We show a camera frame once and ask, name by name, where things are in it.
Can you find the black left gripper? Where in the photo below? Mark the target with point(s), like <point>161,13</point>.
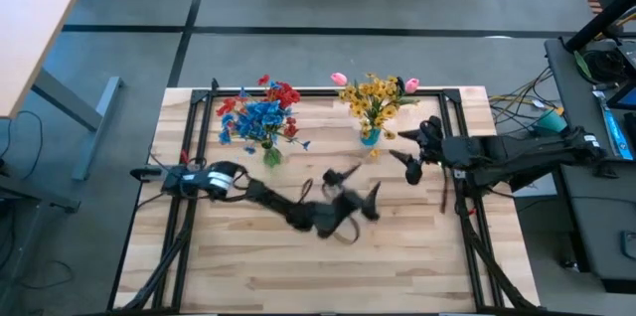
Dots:
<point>338,211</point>

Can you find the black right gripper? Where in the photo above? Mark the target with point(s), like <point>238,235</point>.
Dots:
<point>447,149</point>

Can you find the pink artificial tulip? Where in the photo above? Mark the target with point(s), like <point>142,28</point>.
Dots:
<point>411,85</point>
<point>339,78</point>

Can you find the red artificial flower bunch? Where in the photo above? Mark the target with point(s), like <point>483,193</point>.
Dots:
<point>284,93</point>
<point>226,107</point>

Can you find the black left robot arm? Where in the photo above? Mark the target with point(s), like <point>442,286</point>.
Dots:
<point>268,194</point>

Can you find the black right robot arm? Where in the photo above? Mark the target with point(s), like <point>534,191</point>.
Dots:
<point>526,152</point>

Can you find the blue glass vase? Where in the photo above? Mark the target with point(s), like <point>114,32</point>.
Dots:
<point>370,138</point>

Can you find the green glass vase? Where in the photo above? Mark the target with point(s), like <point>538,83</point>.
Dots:
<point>271,157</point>

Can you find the fallen yellow blossom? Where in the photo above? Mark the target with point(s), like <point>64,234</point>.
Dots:
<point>374,153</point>

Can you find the white paper sheet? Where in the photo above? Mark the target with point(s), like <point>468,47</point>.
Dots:
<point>541,189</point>

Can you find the teal cup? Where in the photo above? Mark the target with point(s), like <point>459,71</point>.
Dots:
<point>549,122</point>

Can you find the grey side desk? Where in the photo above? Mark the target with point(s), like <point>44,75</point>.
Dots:
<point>571,107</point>

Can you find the blue flat strip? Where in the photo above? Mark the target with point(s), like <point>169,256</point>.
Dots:
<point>616,132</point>

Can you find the dark grey chair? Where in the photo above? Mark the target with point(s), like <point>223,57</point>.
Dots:
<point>601,236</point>

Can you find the dark tablet screen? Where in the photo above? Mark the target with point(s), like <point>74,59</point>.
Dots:
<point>626,97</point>

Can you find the black diagonal pole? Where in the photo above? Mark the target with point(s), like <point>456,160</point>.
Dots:
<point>601,20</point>

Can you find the light wood side table top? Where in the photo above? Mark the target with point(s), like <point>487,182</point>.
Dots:
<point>35,33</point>

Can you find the black metal table frame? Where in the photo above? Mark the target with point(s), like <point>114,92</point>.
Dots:
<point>323,92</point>

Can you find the grey side table leg frame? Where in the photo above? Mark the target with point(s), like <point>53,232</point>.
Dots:
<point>102,122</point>

